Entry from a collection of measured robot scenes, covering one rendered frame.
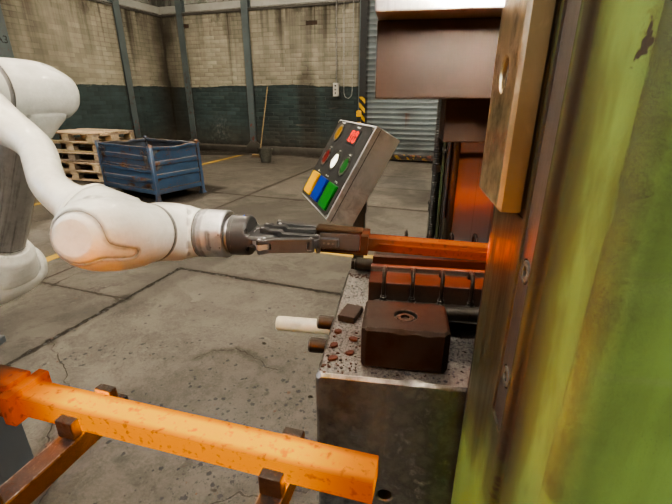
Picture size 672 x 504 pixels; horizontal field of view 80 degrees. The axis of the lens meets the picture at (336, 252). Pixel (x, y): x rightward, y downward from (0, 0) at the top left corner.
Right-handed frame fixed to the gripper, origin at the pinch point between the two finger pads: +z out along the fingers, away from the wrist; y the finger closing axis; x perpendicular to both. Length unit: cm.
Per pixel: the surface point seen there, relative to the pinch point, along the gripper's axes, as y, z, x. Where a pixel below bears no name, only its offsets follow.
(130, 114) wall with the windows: -768, -579, -10
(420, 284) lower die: 7.0, 14.0, -4.5
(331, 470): 43.3, 5.9, -4.3
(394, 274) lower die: 3.8, 9.7, -4.5
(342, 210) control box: -38.7, -5.6, -5.4
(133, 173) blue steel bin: -405, -334, -67
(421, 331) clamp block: 19.0, 13.8, -5.8
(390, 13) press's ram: 11.6, 7.9, 32.8
